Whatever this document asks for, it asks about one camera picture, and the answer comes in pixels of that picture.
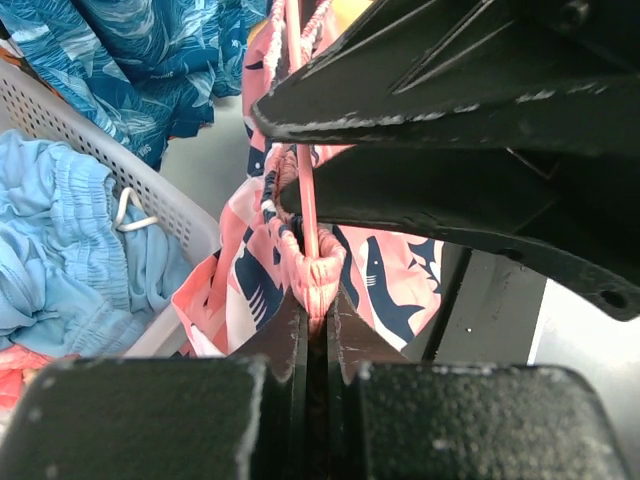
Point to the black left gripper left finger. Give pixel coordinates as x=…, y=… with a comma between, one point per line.
x=238, y=417

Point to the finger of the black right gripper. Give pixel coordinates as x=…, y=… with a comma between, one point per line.
x=572, y=219
x=555, y=76

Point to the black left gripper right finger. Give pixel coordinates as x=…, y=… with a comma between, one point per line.
x=394, y=419

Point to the pink shark print shorts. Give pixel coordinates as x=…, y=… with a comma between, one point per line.
x=392, y=279

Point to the pink wire hanger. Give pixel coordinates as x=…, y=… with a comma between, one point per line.
x=306, y=181

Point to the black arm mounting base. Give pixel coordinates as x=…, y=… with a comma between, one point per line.
x=489, y=312

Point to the blue shark print shorts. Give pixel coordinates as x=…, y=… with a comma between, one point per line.
x=143, y=71

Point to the orange black patterned shorts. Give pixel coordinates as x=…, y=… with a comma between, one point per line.
x=12, y=54

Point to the light blue garment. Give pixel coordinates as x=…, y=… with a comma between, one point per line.
x=73, y=282

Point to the coral pink garment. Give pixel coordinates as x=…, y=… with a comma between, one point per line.
x=18, y=366

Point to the white plastic laundry basket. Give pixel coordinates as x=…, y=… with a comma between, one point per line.
x=38, y=114

